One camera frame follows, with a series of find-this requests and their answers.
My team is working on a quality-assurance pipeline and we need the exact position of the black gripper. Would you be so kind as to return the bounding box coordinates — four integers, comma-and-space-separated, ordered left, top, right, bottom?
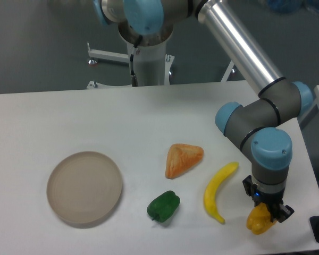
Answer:
242, 175, 295, 223

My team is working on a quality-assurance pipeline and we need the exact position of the yellow bell pepper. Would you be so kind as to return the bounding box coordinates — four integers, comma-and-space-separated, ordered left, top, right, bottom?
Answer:
246, 203, 276, 235

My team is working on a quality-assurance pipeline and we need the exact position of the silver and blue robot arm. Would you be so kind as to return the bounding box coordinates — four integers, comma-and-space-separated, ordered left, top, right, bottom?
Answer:
93, 1, 313, 222

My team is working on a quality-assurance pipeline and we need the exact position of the green bell pepper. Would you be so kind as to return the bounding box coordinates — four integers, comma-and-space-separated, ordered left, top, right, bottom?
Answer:
147, 190, 180, 223

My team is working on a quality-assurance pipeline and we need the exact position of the beige round plate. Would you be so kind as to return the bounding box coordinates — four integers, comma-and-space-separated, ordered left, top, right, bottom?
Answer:
46, 151, 123, 228

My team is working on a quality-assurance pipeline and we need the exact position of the yellow banana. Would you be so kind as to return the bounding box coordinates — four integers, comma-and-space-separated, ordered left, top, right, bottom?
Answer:
203, 161, 239, 225

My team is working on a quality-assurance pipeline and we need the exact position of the orange triangular bread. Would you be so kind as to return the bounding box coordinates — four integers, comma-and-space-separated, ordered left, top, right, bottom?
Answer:
165, 143, 204, 179

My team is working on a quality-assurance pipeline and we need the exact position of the blue object top right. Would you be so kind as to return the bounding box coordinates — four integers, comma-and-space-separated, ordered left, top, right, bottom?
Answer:
262, 0, 319, 15

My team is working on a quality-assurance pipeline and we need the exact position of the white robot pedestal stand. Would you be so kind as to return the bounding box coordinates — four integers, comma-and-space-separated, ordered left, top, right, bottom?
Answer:
85, 22, 239, 90

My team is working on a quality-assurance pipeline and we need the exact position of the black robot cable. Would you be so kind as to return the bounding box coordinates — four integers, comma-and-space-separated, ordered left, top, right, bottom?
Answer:
129, 35, 144, 88

